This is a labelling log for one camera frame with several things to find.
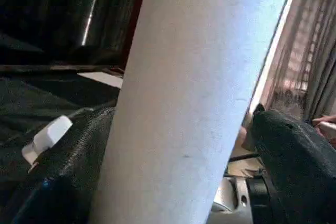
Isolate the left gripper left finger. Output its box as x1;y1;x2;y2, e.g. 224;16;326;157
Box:
13;107;116;224

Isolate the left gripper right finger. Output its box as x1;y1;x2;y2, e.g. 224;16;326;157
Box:
248;103;336;224

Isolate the white plastic table leg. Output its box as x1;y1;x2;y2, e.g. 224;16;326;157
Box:
89;0;302;224

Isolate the black work surface mat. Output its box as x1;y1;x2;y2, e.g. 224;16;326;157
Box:
0;71;121;190

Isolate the white flat board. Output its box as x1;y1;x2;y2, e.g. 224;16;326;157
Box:
77;71;124;89

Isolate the sheer window curtain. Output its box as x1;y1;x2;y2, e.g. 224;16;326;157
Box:
253;0;336;124

